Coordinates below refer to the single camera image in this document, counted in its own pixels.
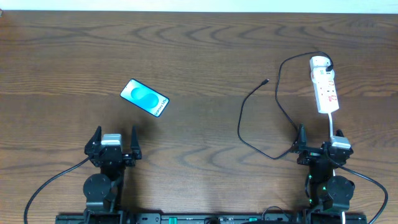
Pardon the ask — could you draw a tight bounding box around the blue Galaxy smartphone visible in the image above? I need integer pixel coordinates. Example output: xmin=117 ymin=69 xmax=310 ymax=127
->
xmin=120 ymin=79 xmax=170 ymax=118

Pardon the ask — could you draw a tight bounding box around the white power strip cord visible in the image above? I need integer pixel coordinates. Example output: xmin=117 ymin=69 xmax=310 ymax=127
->
xmin=328 ymin=112 xmax=346 ymax=224

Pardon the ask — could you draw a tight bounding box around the black USB-C charging cable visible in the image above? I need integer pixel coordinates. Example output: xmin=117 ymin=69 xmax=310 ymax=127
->
xmin=237 ymin=51 xmax=335 ymax=161

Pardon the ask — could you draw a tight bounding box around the white power strip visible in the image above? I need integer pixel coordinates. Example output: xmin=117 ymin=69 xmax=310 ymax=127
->
xmin=311 ymin=67 xmax=339 ymax=114

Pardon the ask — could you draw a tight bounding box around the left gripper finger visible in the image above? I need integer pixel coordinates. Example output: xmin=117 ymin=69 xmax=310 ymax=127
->
xmin=85 ymin=126 xmax=101 ymax=151
xmin=130 ymin=126 xmax=141 ymax=156

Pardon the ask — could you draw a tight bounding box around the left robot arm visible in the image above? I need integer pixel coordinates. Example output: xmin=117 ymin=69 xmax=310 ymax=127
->
xmin=83 ymin=126 xmax=142 ymax=223

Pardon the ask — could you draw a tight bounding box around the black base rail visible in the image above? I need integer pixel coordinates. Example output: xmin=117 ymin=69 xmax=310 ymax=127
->
xmin=55 ymin=212 xmax=368 ymax=224

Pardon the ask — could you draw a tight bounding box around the white USB charger adapter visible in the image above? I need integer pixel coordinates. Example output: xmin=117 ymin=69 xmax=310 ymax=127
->
xmin=310 ymin=56 xmax=333 ymax=72

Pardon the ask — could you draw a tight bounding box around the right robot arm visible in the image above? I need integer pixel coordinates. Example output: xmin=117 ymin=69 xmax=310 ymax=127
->
xmin=291 ymin=124 xmax=355 ymax=223

